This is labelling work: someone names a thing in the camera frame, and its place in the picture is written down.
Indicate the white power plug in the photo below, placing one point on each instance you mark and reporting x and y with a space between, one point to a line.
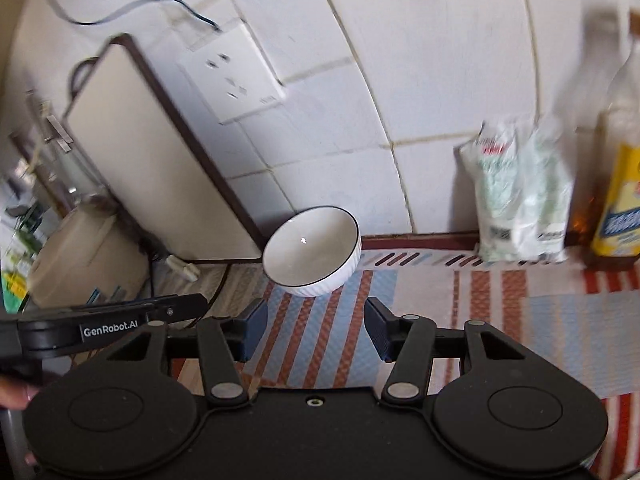
182 267

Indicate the clear bottle with amber liquid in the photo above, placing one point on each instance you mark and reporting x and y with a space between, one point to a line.
582 225

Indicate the yellow label oil bottle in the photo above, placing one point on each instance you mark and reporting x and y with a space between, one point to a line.
620 210

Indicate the white wall socket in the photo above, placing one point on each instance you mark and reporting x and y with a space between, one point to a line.
235 70

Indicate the person's left hand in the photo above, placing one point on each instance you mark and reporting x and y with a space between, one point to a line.
15 394

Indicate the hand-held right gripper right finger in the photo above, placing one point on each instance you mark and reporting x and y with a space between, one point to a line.
375 330

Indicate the white and green bag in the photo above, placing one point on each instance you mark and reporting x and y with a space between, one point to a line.
547 200

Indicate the red and blue striped mat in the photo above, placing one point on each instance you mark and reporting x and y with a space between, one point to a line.
500 310

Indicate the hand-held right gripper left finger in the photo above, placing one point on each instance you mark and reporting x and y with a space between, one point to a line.
257 322

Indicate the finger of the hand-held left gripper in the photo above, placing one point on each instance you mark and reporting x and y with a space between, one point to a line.
180 306

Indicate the beige cutting board brown edge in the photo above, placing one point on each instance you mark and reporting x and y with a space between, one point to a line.
150 160

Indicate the beige rice cooker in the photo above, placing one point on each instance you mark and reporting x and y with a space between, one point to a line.
85 255

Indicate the white bag with red mark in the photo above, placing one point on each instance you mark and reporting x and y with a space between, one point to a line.
492 200

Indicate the small white bowl black rim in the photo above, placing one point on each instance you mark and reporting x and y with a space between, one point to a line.
310 245

